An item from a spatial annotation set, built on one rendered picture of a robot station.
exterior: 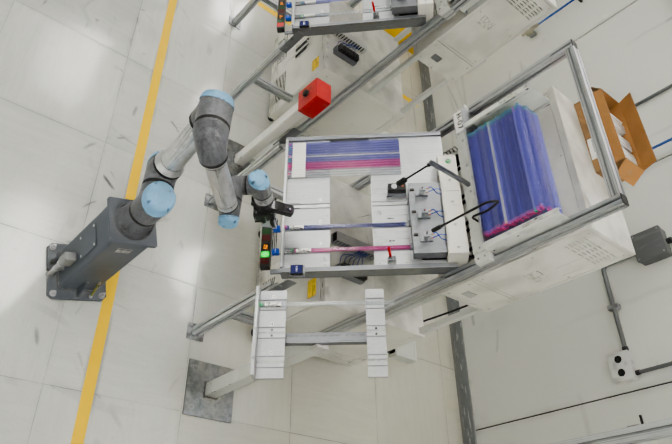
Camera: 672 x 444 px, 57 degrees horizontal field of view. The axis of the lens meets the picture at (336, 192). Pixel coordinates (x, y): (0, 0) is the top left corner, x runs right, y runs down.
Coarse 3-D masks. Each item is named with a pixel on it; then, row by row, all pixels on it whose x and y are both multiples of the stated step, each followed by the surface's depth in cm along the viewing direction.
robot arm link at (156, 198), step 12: (144, 180) 227; (156, 180) 225; (144, 192) 220; (156, 192) 221; (168, 192) 224; (132, 204) 226; (144, 204) 220; (156, 204) 220; (168, 204) 223; (144, 216) 223; (156, 216) 223
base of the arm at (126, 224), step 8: (120, 208) 231; (128, 208) 228; (120, 216) 229; (128, 216) 227; (120, 224) 229; (128, 224) 229; (136, 224) 227; (120, 232) 230; (128, 232) 230; (136, 232) 230; (144, 232) 231
